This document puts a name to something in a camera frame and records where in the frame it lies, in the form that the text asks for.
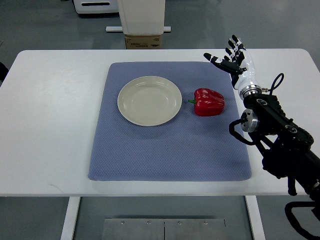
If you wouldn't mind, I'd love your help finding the white table leg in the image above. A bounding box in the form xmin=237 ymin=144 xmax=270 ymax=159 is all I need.
xmin=245 ymin=195 xmax=266 ymax=240
xmin=60 ymin=196 xmax=81 ymax=240

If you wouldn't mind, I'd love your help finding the left white table leg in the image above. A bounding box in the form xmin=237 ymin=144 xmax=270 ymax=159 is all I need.
xmin=60 ymin=196 xmax=81 ymax=240

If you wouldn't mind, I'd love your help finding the red bell pepper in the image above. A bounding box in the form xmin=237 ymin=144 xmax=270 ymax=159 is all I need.
xmin=188 ymin=88 xmax=225 ymax=117

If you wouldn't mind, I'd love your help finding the cardboard box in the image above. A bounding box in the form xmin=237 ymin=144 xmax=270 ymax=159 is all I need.
xmin=124 ymin=35 xmax=162 ymax=50

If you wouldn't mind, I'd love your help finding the right white table leg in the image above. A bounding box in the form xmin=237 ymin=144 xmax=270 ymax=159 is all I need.
xmin=245 ymin=195 xmax=266 ymax=240

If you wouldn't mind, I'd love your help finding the white pedestal column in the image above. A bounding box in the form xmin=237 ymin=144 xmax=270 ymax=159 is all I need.
xmin=105 ymin=0 xmax=172 ymax=36

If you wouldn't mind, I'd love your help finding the white machine with slot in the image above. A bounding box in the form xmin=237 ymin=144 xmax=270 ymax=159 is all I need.
xmin=72 ymin=0 xmax=119 ymax=14

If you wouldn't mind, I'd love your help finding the blue textured table mat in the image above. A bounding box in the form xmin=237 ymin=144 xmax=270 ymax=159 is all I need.
xmin=88 ymin=61 xmax=252 ymax=182

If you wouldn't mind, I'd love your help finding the grey metal floor plate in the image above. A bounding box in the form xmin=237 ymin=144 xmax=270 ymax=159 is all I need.
xmin=102 ymin=218 xmax=228 ymax=240

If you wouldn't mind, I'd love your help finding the cream round plate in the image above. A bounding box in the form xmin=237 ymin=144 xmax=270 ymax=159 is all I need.
xmin=117 ymin=76 xmax=182 ymax=127

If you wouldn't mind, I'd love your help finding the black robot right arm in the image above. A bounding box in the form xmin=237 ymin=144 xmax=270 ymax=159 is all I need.
xmin=229 ymin=73 xmax=320 ymax=240

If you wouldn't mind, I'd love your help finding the dark object at left edge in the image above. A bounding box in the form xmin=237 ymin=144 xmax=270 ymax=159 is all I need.
xmin=0 ymin=62 xmax=9 ymax=85

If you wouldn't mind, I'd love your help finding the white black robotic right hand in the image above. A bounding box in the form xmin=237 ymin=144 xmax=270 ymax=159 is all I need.
xmin=203 ymin=35 xmax=262 ymax=100

